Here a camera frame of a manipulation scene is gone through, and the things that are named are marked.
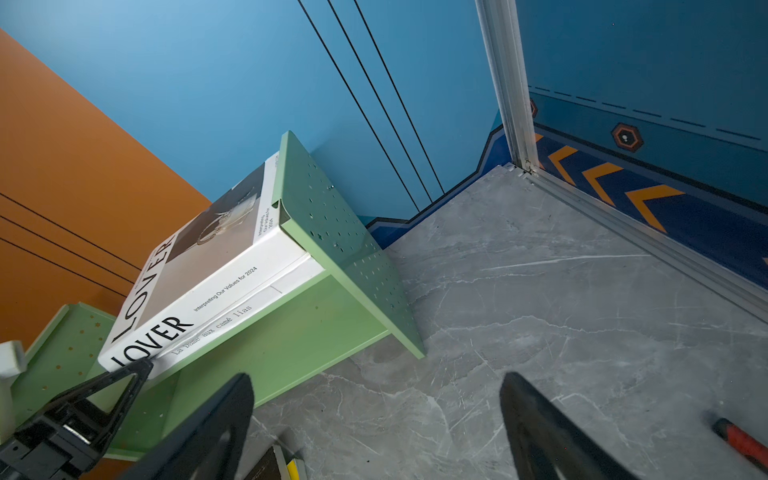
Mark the white book with brown blocks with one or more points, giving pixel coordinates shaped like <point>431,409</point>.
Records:
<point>275,288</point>

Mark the green wooden two-tier shelf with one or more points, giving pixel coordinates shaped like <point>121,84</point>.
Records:
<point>357,300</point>

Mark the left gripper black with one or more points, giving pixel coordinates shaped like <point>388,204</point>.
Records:
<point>74,432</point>

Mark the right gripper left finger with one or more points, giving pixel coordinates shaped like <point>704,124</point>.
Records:
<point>208,444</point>

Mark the yellow book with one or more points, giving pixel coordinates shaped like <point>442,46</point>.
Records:
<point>296,469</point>

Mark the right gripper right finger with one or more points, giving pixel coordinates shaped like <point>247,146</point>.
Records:
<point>545,444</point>

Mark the black book with gold title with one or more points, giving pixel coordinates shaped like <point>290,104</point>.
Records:
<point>271,466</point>

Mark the white LOVER magazine book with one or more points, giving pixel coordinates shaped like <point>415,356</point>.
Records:
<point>203,269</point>

